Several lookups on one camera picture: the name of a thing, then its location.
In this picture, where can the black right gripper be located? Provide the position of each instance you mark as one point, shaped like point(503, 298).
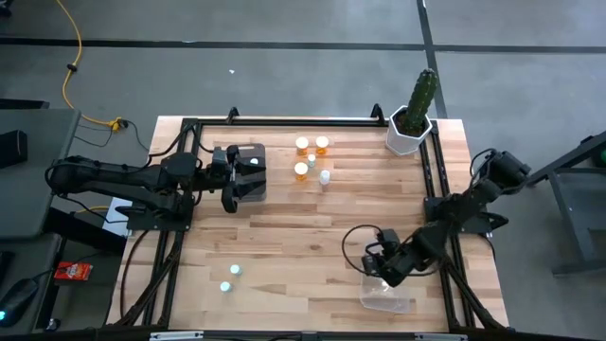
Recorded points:
point(392, 265)

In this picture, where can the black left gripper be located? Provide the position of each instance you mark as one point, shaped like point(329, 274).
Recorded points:
point(229, 177)

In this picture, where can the small white-capped pill bottle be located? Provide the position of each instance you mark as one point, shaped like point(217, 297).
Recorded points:
point(235, 270)
point(225, 286)
point(254, 161)

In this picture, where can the green-tinted clear pill bottle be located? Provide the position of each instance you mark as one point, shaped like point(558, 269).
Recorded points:
point(311, 159)

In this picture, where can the white translucent pill bottle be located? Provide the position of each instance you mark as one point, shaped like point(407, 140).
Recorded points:
point(325, 177)

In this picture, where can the orange pill bottle white cap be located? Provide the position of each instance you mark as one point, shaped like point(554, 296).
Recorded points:
point(301, 169)
point(301, 143)
point(322, 142)

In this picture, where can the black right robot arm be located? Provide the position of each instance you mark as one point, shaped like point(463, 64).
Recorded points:
point(473, 196)

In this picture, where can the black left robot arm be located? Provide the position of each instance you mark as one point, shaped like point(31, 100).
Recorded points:
point(113, 177)

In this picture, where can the grey plastic bin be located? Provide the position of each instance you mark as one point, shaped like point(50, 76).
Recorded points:
point(255, 149)

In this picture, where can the clear plastic bin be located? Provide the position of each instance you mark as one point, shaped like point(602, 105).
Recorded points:
point(386, 300)

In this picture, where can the white plant pot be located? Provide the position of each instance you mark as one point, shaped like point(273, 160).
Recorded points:
point(402, 144)

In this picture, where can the white sheet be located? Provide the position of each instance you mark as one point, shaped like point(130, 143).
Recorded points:
point(113, 220)

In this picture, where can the yellow black power plug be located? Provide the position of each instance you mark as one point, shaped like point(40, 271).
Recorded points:
point(116, 124)

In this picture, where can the green cactus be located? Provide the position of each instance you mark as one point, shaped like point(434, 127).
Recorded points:
point(421, 102)

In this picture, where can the red packet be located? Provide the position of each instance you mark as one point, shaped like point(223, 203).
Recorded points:
point(72, 271)

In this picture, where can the black metal stand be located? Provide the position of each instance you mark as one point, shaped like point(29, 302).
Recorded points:
point(568, 208)

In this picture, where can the grey desk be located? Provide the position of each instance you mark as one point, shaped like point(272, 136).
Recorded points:
point(33, 189)

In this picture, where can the black box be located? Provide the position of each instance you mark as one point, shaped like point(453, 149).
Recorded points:
point(12, 149)

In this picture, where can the green object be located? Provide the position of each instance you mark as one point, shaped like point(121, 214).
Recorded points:
point(602, 157)

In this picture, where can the black computer mouse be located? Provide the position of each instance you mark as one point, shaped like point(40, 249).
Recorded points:
point(19, 298)

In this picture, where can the black aluminium table frame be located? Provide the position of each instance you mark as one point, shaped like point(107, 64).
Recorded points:
point(284, 122)

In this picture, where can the silver bracket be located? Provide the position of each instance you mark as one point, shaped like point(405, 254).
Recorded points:
point(440, 337)
point(175, 336)

